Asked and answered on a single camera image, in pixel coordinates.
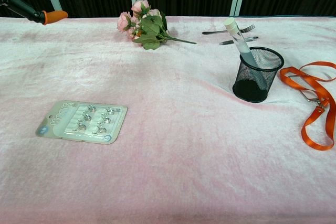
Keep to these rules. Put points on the pink artificial flower bouquet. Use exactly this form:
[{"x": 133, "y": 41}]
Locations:
[{"x": 152, "y": 28}]

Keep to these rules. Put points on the silver metal fork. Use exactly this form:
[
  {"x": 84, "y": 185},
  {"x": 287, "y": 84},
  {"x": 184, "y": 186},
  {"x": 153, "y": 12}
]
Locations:
[{"x": 223, "y": 31}]

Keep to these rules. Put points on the carded pack of metal hooks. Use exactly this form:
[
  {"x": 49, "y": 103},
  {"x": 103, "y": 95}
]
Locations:
[{"x": 65, "y": 129}]

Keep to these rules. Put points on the black clear ballpoint pen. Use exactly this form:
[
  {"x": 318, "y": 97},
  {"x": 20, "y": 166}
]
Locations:
[{"x": 236, "y": 41}]

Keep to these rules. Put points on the black mesh pen holder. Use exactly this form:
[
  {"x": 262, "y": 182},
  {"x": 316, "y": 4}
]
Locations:
[{"x": 273, "y": 77}]

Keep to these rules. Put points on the pink plush table cloth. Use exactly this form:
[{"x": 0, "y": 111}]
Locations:
[{"x": 168, "y": 155}]

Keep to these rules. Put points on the white tube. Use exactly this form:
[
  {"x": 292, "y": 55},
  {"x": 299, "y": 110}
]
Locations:
[{"x": 236, "y": 35}]

